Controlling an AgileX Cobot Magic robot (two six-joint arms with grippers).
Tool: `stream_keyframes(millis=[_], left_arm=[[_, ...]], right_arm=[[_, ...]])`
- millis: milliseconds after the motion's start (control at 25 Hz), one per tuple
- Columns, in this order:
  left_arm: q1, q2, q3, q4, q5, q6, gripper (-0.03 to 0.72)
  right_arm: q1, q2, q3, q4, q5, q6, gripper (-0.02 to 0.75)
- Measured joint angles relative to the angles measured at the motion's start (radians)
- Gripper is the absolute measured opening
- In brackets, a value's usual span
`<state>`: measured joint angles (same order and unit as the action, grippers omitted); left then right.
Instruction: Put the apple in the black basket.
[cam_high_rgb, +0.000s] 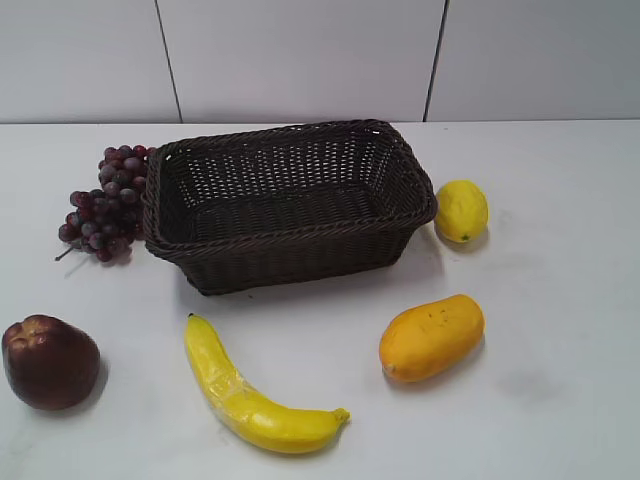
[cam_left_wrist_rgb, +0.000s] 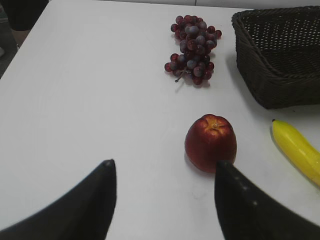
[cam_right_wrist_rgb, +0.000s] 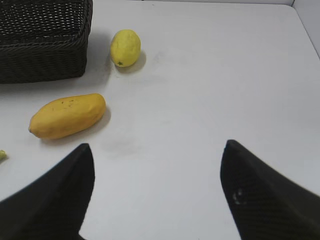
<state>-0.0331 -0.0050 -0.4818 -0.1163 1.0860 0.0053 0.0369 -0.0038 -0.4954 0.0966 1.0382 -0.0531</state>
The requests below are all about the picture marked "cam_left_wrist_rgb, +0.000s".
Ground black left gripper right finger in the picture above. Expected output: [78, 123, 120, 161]
[214, 161, 320, 240]

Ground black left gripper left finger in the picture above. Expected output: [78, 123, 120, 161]
[0, 159, 117, 240]

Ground red apple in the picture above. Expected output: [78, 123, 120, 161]
[184, 114, 237, 174]

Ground black woven basket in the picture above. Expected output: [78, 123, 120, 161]
[231, 6, 320, 109]

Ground yellow banana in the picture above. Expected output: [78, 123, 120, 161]
[271, 119, 320, 186]

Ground purple grape bunch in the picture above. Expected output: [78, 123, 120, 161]
[164, 14, 222, 86]

